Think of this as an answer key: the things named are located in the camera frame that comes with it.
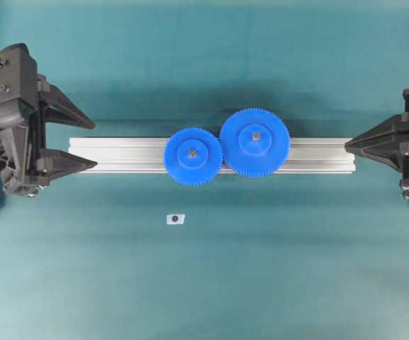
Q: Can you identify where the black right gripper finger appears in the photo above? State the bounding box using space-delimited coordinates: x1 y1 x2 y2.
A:
344 134 409 173
344 112 409 147

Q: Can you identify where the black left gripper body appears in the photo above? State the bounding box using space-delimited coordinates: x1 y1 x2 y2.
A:
0 73 52 198

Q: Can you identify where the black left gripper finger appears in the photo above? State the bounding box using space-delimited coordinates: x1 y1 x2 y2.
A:
38 79 96 129
35 149 98 186

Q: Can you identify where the small blue plastic gear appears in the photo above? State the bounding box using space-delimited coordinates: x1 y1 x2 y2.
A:
163 127 223 187

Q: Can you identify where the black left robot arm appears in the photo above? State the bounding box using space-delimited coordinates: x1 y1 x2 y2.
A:
0 43 97 197

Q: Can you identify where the large blue plastic gear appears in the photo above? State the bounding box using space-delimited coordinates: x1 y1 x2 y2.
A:
218 108 291 178

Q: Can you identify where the white marker sticker with dot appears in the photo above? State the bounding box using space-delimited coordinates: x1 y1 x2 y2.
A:
167 214 186 225

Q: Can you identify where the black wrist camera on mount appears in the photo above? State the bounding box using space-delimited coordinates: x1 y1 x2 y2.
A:
0 43 39 129

